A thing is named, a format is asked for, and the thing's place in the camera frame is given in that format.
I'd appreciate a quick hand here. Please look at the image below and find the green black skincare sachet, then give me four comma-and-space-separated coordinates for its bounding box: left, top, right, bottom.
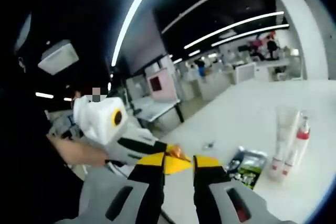
227, 146, 268, 190

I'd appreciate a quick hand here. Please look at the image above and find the ceiling air vent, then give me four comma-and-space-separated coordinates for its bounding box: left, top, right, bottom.
38, 39, 79, 76

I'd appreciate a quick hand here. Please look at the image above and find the white side desk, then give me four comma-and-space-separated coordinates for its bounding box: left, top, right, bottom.
133, 98, 185, 131

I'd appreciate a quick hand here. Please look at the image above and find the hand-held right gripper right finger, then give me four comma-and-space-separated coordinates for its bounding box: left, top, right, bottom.
193, 155, 271, 224

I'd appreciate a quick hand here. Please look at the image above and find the gold skincare sachet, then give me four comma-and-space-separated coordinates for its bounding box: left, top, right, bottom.
167, 144, 192, 162

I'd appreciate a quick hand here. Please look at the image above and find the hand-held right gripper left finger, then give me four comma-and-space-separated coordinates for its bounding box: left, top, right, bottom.
78, 152, 167, 224

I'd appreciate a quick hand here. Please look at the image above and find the white skincare bottle clear cap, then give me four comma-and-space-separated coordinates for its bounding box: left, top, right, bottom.
288, 115, 312, 168

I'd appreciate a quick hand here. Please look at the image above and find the long ceiling light strip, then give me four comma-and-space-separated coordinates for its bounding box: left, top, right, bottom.
211, 24, 289, 48
111, 0, 163, 67
183, 11, 286, 50

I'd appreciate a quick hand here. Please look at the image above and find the white skincare tube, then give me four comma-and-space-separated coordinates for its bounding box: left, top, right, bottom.
268, 107, 300, 180

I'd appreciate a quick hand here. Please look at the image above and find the small white skincare bottle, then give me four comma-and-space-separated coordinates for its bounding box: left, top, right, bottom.
280, 159, 297, 182

